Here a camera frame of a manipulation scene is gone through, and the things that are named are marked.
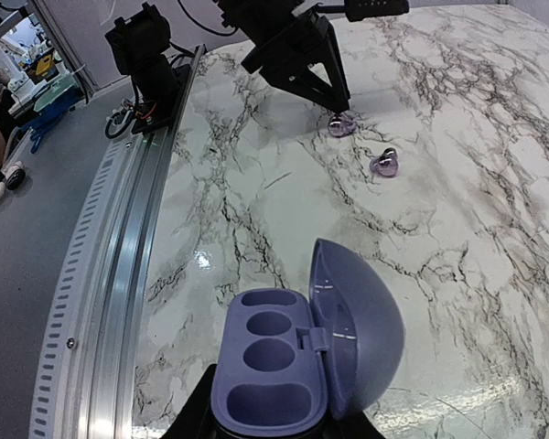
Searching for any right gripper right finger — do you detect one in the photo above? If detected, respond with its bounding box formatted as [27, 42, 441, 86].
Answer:
[321, 412, 385, 439]

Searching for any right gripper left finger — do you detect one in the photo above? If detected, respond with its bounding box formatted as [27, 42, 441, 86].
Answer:
[162, 364, 217, 439]

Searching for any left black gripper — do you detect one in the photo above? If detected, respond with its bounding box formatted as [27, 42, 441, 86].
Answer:
[217, 0, 350, 112]

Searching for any purple earbud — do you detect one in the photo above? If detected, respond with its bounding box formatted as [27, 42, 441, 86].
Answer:
[370, 147, 399, 177]
[328, 113, 357, 138]

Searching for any purple earbud charging case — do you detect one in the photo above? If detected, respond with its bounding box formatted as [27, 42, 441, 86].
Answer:
[210, 239, 404, 438]

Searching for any black earbud case on bench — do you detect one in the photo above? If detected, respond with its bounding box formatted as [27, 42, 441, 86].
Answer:
[4, 161, 27, 191]

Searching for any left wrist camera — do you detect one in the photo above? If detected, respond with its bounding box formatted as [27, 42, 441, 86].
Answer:
[292, 0, 410, 22]

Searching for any aluminium front rail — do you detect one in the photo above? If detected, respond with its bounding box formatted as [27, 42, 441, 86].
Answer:
[27, 43, 211, 439]

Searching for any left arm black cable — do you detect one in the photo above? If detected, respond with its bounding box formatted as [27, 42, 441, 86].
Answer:
[178, 0, 239, 37]

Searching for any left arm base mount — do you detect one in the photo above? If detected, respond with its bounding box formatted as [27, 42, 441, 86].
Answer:
[104, 2, 205, 140]

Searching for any blue cable on bench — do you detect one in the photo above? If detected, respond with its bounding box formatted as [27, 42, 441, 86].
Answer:
[27, 113, 70, 155]

